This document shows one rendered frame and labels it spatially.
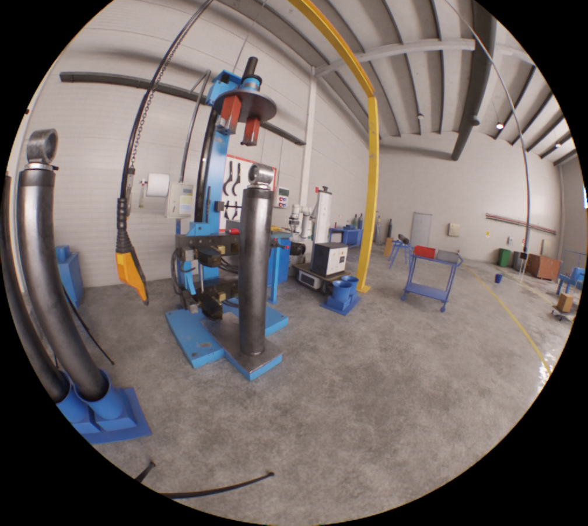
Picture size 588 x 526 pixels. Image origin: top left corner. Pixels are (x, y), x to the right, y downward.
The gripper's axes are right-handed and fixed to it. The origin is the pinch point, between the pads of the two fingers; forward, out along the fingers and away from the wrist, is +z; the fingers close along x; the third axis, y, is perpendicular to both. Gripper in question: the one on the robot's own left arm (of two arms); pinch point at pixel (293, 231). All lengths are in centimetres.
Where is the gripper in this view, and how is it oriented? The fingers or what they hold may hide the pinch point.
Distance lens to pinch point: 222.8
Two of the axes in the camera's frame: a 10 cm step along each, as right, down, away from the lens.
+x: 8.0, 0.1, 6.0
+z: -1.0, 9.9, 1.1
